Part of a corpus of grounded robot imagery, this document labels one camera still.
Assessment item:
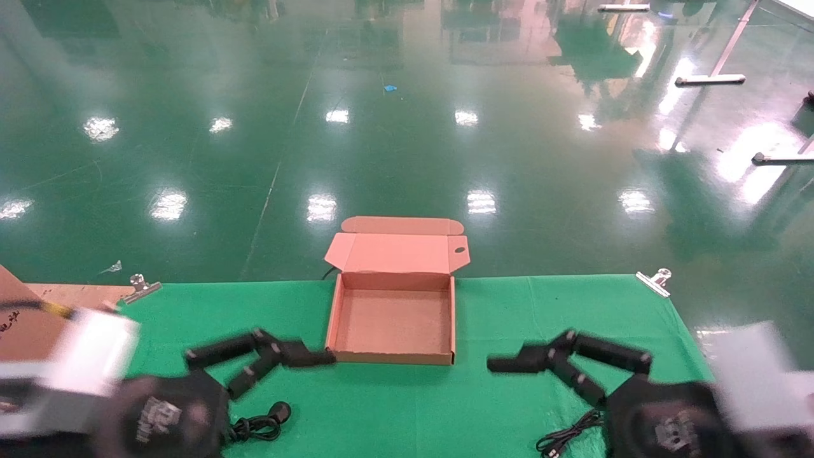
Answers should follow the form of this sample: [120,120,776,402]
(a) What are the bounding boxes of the thin black USB cable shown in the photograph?
[536,409,605,458]

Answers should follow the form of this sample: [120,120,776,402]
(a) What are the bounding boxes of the open brown cardboard box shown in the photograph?
[324,216,471,366]

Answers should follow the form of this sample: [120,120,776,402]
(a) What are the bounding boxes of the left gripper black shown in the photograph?
[95,330,336,458]

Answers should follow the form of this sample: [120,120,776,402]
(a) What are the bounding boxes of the black power cord with plug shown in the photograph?
[228,401,292,443]

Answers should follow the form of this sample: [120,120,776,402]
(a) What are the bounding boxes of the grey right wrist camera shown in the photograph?
[698,321,805,389]

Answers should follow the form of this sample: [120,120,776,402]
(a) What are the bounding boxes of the green table cloth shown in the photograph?
[118,275,716,458]

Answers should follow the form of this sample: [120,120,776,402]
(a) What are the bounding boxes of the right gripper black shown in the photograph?
[487,330,764,458]

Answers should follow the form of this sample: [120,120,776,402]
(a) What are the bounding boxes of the silver metal clip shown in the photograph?
[123,274,162,305]
[636,268,672,298]

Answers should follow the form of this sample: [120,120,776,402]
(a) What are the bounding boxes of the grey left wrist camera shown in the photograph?
[45,310,141,398]

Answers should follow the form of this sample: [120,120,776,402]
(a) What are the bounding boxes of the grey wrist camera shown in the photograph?
[698,321,805,389]
[45,310,141,398]

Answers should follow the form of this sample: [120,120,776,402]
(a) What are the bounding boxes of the brown cardboard panel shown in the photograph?
[0,264,71,363]

